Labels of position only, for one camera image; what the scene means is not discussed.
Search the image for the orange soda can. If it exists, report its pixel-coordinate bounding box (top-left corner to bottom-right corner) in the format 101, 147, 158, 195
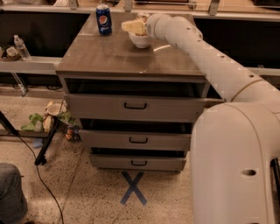
136, 12, 151, 21

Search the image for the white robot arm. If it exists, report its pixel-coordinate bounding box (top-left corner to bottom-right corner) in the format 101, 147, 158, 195
122, 14, 280, 224

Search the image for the white ceramic bowl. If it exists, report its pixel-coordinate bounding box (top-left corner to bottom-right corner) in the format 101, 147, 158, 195
129, 32, 152, 49

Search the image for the blue Pepsi can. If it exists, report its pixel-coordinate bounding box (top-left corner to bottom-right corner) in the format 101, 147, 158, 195
95, 3, 112, 35

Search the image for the grey drawer cabinet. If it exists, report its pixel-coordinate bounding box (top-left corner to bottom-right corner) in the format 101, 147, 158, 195
57, 12, 221, 158

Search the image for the top grey drawer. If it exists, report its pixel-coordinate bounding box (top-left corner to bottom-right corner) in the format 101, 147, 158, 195
65, 94, 206, 123

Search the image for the grey drawer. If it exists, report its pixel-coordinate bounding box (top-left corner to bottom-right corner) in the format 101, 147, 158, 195
65, 94, 206, 123
89, 154, 186, 172
80, 129, 191, 151

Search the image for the clear plastic water bottle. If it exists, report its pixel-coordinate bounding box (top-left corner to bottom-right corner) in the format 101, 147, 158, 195
14, 35, 32, 60

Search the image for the middle grey drawer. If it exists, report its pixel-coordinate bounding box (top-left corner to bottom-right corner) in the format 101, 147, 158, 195
80, 129, 191, 151

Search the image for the pile of toys and bags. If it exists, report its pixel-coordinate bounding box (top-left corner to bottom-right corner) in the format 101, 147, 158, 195
21, 100, 80, 141

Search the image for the brown plate with food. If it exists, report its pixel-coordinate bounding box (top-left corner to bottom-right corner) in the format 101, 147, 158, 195
0, 45, 20, 62

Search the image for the bottom grey drawer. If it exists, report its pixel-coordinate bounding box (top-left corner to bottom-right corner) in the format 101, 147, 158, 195
89, 154, 186, 172

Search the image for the blue tape X mark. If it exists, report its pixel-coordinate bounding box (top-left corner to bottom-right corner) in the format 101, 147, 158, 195
120, 171, 147, 206

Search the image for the black tripod leg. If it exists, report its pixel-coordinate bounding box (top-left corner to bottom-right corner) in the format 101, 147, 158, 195
34, 117, 59, 166

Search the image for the person's jeans leg left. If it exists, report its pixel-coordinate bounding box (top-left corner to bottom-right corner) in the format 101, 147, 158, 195
0, 163, 28, 224

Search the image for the black floor cable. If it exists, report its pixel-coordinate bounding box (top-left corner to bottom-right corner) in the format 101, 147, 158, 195
16, 134, 66, 224

